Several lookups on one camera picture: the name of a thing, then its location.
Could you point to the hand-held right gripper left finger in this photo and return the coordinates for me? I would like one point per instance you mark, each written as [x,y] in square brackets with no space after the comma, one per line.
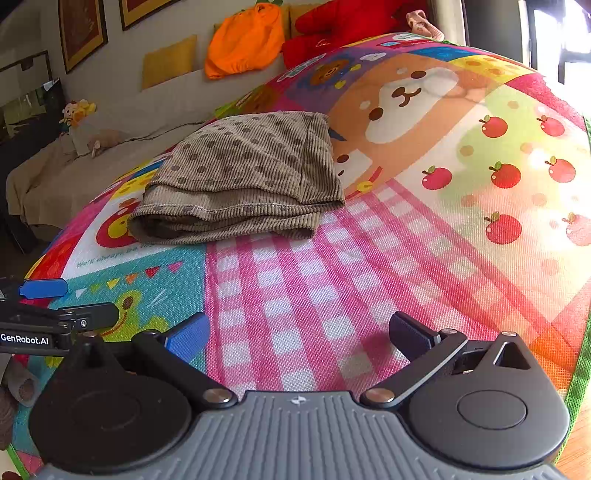
[187,337]

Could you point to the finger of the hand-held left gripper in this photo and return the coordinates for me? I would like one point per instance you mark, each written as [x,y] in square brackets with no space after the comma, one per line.
[44,288]
[92,314]

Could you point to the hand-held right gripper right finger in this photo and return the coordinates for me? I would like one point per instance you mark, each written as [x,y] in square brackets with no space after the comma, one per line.
[410,333]

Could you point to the colourful printed play mat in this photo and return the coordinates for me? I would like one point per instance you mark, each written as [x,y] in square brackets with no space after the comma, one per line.
[369,277]

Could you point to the beige sofa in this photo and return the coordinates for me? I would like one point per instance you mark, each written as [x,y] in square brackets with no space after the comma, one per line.
[55,184]

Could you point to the beige plush toy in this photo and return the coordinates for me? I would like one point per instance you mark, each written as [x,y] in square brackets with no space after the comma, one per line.
[108,138]

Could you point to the yellow plush toy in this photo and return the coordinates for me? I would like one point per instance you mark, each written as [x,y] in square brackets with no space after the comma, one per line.
[76,113]

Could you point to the yellow cushion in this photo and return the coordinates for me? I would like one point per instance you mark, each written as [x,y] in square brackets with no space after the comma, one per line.
[292,16]
[168,62]

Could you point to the orange pumpkin cushion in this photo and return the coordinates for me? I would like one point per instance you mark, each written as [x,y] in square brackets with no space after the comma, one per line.
[244,41]

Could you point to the pink plush toy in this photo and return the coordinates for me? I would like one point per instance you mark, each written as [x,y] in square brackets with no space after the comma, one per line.
[422,23]

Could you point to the red plush cushion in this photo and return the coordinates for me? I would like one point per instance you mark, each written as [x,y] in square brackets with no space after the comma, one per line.
[341,23]

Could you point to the black window frame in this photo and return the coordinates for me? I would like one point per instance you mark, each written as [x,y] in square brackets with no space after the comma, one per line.
[526,27]

